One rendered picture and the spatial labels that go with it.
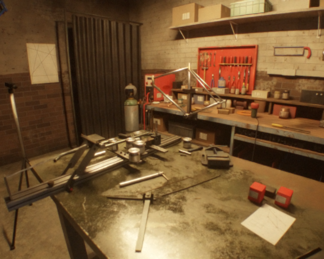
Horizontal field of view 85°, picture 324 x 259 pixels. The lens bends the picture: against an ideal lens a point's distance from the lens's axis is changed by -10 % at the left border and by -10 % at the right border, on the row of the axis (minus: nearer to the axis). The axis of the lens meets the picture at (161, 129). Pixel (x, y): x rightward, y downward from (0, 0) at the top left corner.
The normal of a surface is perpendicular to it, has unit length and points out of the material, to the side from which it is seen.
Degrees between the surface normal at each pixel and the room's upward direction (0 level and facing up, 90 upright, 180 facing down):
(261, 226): 0
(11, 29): 90
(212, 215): 0
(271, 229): 0
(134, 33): 91
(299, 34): 90
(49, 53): 90
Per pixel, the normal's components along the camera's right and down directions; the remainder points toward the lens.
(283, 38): -0.68, 0.22
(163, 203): 0.00, -0.96
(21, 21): 0.73, 0.20
